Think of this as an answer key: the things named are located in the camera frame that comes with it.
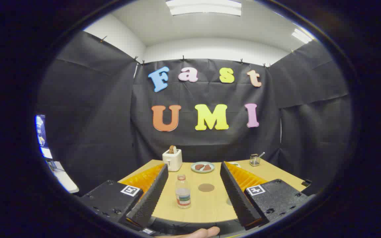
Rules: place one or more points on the bread slice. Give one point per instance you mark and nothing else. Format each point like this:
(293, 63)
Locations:
(172, 149)

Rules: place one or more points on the long ceiling light panel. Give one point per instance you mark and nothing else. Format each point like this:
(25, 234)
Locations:
(205, 7)

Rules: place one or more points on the white side desk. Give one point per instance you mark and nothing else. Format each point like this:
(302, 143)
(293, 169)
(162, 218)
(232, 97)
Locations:
(65, 180)

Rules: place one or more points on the computer monitor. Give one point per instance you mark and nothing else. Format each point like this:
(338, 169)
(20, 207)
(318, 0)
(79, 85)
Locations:
(41, 135)

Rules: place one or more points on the small ceiling light panel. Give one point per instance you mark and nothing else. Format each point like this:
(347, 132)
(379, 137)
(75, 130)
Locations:
(301, 35)

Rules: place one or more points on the brown round coaster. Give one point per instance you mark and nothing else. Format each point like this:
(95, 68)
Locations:
(206, 187)

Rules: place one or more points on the black table clamp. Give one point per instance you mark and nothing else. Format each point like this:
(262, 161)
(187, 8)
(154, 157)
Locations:
(307, 183)

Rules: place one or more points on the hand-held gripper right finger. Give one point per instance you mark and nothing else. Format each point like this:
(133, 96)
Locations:
(235, 195)

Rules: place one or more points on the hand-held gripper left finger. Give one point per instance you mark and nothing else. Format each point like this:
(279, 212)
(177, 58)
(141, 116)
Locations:
(152, 198)

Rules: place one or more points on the light green plate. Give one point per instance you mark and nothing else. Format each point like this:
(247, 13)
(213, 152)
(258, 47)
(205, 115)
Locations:
(193, 169)

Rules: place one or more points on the white divided dish with grains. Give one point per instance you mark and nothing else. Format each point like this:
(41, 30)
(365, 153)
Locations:
(234, 164)

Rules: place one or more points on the white toaster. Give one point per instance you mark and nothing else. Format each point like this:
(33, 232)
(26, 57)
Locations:
(173, 161)

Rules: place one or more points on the brown meat piece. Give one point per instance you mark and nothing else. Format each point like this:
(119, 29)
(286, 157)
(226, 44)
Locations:
(207, 168)
(199, 167)

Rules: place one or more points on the wooden table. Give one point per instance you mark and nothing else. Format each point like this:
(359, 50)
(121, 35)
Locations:
(210, 206)

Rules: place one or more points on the clear juice bottle red label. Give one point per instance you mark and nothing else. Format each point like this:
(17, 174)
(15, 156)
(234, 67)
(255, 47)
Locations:
(183, 195)

